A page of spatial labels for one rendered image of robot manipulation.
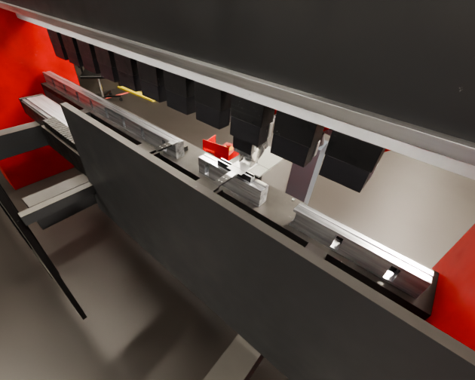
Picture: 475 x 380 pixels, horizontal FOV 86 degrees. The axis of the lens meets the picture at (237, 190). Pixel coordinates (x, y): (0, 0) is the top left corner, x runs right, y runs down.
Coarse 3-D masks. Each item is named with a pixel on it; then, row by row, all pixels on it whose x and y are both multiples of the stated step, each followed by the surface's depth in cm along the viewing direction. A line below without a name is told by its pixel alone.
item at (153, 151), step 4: (172, 140) 132; (176, 140) 132; (140, 144) 121; (144, 144) 121; (164, 144) 128; (168, 144) 128; (172, 144) 129; (144, 148) 118; (148, 148) 119; (152, 148) 119; (156, 148) 125; (160, 148) 125; (164, 148) 126; (152, 152) 117; (156, 152) 118; (156, 156) 118; (160, 156) 120
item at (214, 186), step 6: (228, 174) 112; (234, 174) 112; (198, 180) 102; (204, 180) 103; (216, 180) 108; (222, 180) 108; (228, 180) 110; (210, 186) 100; (216, 186) 100; (216, 192) 99
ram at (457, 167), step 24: (48, 24) 163; (120, 48) 126; (192, 72) 102; (240, 96) 93; (264, 96) 86; (312, 120) 79; (336, 120) 74; (384, 144) 69; (408, 144) 66; (456, 168) 62
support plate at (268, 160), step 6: (270, 150) 132; (264, 156) 127; (270, 156) 127; (276, 156) 128; (258, 162) 122; (264, 162) 123; (270, 162) 123; (276, 162) 123; (252, 168) 118; (258, 168) 118; (264, 168) 119; (270, 168) 119; (258, 174) 115
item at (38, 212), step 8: (88, 184) 95; (64, 192) 91; (72, 192) 91; (80, 192) 92; (88, 192) 95; (48, 200) 87; (56, 200) 87; (64, 200) 89; (72, 200) 91; (80, 200) 94; (32, 208) 84; (40, 208) 84; (48, 208) 86; (56, 208) 88; (24, 216) 81; (32, 216) 83; (40, 216) 85
